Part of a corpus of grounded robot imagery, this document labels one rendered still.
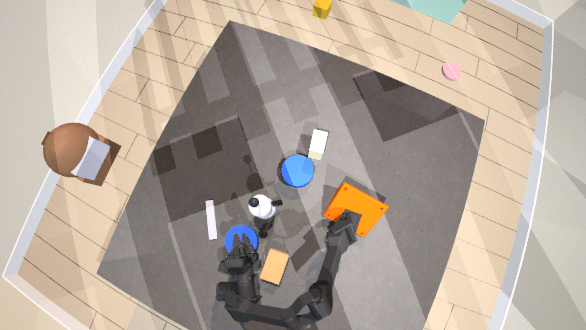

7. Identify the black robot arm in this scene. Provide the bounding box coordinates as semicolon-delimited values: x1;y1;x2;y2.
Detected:
215;209;362;330

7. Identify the orange flat rectangular pad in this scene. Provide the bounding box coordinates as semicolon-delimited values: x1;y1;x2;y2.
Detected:
261;249;289;285

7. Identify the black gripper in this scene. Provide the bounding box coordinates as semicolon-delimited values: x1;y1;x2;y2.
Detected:
223;232;259;284

